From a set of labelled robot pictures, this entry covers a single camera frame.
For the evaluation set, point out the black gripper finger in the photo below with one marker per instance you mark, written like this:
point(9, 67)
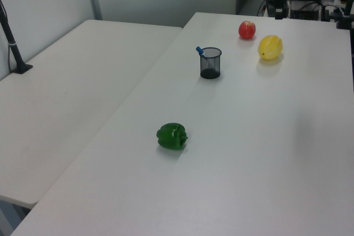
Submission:
point(285, 15)
point(278, 15)

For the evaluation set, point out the yellow striped melon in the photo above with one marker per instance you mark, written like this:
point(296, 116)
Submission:
point(270, 47)

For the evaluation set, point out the white side table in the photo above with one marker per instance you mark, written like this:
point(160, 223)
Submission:
point(69, 95)

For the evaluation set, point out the red apple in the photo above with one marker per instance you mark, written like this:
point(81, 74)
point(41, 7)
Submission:
point(247, 29)

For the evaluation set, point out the green bell pepper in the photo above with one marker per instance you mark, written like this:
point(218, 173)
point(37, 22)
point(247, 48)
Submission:
point(171, 136)

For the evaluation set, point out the black mesh pen cup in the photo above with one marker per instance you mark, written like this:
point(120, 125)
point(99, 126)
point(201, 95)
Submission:
point(210, 74)

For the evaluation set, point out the blue capped marker pen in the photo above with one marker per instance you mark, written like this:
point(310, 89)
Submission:
point(199, 51)

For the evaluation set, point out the black electronics box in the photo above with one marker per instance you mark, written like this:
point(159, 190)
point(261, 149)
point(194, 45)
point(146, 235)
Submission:
point(305, 6)

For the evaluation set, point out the black camera pole with base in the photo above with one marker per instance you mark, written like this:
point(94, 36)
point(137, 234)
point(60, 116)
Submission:
point(15, 53)

